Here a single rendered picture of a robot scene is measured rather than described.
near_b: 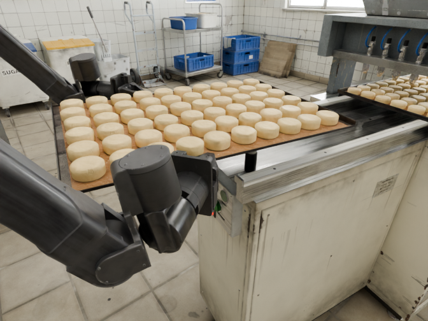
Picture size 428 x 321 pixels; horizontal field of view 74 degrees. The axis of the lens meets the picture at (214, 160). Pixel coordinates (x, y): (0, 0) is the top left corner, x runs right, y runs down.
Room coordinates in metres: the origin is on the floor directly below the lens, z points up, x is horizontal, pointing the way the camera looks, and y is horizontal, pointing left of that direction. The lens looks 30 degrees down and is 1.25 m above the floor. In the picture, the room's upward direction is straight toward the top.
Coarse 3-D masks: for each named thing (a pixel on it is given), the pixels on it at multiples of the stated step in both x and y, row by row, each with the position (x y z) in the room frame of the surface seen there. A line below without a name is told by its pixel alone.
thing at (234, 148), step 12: (60, 108) 0.66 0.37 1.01; (84, 108) 0.66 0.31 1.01; (168, 108) 0.67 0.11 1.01; (120, 120) 0.59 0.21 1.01; (180, 120) 0.60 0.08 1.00; (96, 132) 0.52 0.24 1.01; (228, 132) 0.54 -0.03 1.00; (300, 132) 0.55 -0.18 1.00; (312, 132) 0.55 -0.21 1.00; (132, 144) 0.48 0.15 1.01; (240, 144) 0.49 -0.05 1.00; (252, 144) 0.49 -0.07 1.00; (264, 144) 0.49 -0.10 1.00; (108, 156) 0.43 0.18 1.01; (216, 156) 0.44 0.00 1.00; (108, 168) 0.39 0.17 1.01; (72, 180) 0.35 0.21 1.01; (96, 180) 0.36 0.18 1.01; (108, 180) 0.36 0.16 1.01
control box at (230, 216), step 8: (224, 176) 0.62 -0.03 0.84; (224, 184) 0.58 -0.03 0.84; (232, 184) 0.58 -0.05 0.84; (232, 192) 0.55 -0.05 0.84; (232, 200) 0.54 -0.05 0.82; (224, 208) 0.57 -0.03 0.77; (232, 208) 0.54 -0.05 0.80; (240, 208) 0.55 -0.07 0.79; (216, 216) 0.61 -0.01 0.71; (224, 216) 0.57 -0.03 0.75; (232, 216) 0.54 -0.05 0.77; (240, 216) 0.55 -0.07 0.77; (224, 224) 0.57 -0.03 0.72; (232, 224) 0.54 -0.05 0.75; (240, 224) 0.55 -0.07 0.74; (232, 232) 0.54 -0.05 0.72; (240, 232) 0.55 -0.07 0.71
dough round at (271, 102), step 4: (264, 100) 0.70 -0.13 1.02; (268, 100) 0.70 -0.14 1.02; (272, 100) 0.70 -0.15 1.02; (276, 100) 0.70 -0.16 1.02; (280, 100) 0.70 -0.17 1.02; (268, 104) 0.68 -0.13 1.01; (272, 104) 0.67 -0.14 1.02; (276, 104) 0.67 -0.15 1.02; (280, 104) 0.68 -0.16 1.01; (264, 108) 0.69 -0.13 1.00; (276, 108) 0.67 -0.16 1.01
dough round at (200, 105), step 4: (196, 100) 0.68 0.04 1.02; (200, 100) 0.68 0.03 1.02; (204, 100) 0.68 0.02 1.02; (208, 100) 0.69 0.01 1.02; (192, 104) 0.66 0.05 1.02; (196, 104) 0.65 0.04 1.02; (200, 104) 0.65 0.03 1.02; (204, 104) 0.65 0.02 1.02; (208, 104) 0.65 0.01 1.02; (212, 104) 0.67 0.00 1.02; (192, 108) 0.66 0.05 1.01; (196, 108) 0.65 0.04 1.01; (200, 108) 0.65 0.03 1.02; (204, 108) 0.65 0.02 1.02
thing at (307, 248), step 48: (288, 144) 0.80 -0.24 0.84; (336, 144) 0.80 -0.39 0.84; (288, 192) 0.56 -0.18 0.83; (336, 192) 0.64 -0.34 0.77; (384, 192) 0.76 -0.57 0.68; (240, 240) 0.55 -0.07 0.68; (288, 240) 0.57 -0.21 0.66; (336, 240) 0.68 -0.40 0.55; (384, 240) 0.84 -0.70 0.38; (240, 288) 0.54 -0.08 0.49; (288, 288) 0.59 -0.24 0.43; (336, 288) 0.72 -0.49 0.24
